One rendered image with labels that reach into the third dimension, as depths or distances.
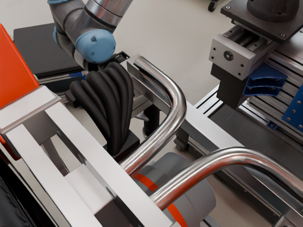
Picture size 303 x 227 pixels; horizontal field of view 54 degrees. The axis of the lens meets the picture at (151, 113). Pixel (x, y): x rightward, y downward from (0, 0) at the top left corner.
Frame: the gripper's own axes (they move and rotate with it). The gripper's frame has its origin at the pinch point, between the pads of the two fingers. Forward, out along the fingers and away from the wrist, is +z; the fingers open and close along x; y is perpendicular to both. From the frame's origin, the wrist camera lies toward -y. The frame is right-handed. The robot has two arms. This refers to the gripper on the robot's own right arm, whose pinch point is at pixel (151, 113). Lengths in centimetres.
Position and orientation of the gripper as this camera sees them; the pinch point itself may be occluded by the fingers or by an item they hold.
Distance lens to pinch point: 65.3
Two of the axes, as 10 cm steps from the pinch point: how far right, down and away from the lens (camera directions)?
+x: 7.4, -5.3, 4.0
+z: 6.7, 5.9, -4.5
